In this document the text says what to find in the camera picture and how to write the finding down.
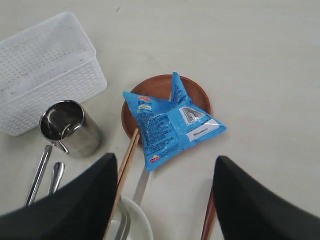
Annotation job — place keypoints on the silver fork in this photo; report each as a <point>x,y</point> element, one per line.
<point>56,176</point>

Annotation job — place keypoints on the white ceramic bowl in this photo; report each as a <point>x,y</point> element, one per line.
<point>129,223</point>

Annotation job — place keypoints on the silver table knife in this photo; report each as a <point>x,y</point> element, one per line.
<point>38,175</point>

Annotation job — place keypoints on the blue snack bag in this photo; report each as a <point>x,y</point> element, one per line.
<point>168,127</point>

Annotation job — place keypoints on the wooden chopstick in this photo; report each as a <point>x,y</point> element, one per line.
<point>117,197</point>
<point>126,163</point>

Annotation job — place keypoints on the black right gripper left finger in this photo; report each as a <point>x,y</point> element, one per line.
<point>80,210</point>

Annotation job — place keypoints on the wooden handled metal scoop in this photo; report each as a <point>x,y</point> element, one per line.
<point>209,218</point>

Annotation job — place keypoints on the wooden chopstick back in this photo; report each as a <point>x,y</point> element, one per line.
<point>126,163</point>

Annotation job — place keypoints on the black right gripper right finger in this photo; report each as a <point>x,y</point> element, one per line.
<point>247,210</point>

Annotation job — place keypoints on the stainless steel cup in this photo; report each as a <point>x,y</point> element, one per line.
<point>68,126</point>

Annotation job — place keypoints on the brown round plate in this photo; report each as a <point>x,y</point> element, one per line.
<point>160,86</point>

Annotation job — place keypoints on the white perforated plastic basket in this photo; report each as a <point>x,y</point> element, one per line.
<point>51,61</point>

